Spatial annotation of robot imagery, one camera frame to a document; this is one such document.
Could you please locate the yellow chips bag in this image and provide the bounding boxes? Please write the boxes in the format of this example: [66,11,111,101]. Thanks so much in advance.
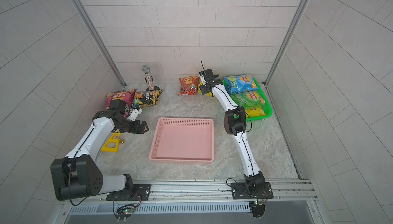
[245,107,266,117]
[198,81,212,97]

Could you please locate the light blue chips bag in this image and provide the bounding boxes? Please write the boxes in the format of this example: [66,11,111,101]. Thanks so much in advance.
[224,74,259,94]

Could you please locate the green cucumber chips bag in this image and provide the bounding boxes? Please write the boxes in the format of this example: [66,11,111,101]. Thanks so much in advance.
[230,90,266,109]

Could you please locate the pink plastic basket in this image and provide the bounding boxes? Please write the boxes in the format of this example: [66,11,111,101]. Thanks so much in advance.
[149,117,215,164]

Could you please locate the green plastic basket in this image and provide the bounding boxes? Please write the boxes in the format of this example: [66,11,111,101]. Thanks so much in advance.
[222,75,274,122]

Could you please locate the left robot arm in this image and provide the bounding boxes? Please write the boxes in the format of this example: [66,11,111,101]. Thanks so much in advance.
[50,110,149,201]

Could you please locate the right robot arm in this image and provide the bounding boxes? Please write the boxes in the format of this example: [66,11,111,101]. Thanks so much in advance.
[199,69,273,201]

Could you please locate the red chips bag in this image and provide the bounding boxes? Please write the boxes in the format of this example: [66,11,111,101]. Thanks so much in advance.
[178,76,200,96]

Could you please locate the magenta chips bag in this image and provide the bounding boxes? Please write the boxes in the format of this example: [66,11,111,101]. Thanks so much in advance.
[105,89,137,109]

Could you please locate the black snack bag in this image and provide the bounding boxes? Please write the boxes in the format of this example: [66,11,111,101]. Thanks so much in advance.
[133,89,163,108]

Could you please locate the glitter microphone on stand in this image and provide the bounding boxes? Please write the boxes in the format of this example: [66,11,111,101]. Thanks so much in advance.
[142,65,160,91]

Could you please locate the left circuit board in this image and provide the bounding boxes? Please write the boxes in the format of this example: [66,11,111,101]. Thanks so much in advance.
[113,202,139,223]

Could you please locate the circuit board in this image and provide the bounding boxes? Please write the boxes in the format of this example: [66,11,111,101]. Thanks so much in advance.
[249,201,266,218]
[113,202,139,223]

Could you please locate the right circuit board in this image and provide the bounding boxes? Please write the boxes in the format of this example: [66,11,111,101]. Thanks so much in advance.
[249,201,266,218]

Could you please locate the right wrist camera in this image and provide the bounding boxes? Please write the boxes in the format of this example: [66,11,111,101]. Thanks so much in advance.
[199,69,219,85]

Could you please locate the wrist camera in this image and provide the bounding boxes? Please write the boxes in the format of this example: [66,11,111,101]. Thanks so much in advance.
[106,100,142,121]
[199,69,219,85]

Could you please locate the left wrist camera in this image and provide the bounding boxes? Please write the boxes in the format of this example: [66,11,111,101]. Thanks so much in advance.
[106,100,142,121]

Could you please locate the yellow plastic triangle frame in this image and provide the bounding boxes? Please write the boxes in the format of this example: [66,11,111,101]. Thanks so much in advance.
[100,133,121,153]

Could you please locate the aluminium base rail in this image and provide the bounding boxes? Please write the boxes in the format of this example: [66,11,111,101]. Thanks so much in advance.
[57,179,320,219]

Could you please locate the left corner aluminium post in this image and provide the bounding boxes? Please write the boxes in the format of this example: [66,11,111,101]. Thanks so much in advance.
[71,0,126,88]

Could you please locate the corner aluminium post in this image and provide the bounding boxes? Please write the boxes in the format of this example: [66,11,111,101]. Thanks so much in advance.
[264,0,310,87]
[71,0,126,88]

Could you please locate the right corner aluminium post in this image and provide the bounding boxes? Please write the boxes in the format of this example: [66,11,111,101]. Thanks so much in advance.
[264,0,310,87]

